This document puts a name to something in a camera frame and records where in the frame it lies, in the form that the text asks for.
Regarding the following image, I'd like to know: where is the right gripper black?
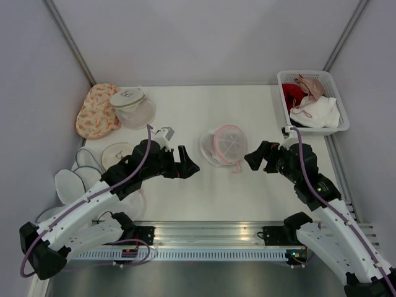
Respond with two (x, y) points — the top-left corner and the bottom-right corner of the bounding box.
(244, 140), (300, 184)

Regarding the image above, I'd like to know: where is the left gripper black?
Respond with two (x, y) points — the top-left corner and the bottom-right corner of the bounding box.
(141, 145), (199, 180)

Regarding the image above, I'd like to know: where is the pink-trimmed mesh laundry bag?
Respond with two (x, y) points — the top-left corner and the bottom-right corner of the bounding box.
(199, 125), (248, 173)

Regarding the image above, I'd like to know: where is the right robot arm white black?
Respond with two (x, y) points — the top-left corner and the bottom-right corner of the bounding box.
(244, 141), (395, 296)

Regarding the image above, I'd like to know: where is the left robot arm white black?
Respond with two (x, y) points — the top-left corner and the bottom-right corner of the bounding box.
(19, 139), (200, 280)

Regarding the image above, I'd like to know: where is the red bra in basket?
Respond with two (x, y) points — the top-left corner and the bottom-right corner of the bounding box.
(282, 84), (306, 113)

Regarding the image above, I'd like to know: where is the beige glasses-print mesh bag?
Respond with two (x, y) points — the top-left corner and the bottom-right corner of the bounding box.
(101, 142), (134, 171)

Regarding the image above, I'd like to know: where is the beige mesh bag upper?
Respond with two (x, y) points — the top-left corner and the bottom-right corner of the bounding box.
(110, 88), (156, 130)

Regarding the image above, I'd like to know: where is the white bra in basket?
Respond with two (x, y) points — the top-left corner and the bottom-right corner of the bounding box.
(290, 96), (340, 129)

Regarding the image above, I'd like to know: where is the beige pink bra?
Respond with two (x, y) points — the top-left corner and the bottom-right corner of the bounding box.
(295, 74), (325, 101)

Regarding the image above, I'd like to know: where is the grey-trimmed white mesh bag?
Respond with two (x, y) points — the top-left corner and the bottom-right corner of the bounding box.
(35, 147), (104, 223)

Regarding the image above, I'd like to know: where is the floral peach laundry bag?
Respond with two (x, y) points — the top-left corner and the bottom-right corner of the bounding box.
(75, 84), (121, 140)

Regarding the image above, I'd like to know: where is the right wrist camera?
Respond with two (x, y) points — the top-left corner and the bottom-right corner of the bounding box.
(281, 125), (298, 140)

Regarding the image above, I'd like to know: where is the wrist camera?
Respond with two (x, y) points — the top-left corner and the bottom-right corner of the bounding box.
(281, 125), (298, 140)
(153, 127), (174, 147)

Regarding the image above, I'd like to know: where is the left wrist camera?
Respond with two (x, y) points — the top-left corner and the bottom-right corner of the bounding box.
(153, 127), (174, 147)

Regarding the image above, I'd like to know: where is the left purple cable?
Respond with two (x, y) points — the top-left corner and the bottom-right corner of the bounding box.
(20, 124), (155, 278)

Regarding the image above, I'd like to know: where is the purple cable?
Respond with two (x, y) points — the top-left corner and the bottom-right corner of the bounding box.
(289, 126), (396, 297)
(20, 124), (155, 278)

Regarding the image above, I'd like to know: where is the aluminium rail with cable duct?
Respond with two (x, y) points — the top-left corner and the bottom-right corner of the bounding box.
(69, 220), (381, 262)

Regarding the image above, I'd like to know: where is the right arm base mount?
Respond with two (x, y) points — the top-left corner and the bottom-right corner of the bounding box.
(256, 226), (304, 247)

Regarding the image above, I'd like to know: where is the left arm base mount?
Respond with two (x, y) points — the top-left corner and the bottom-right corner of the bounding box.
(97, 211), (155, 246)

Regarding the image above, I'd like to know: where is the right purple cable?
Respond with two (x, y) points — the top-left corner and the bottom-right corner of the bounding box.
(289, 126), (396, 297)

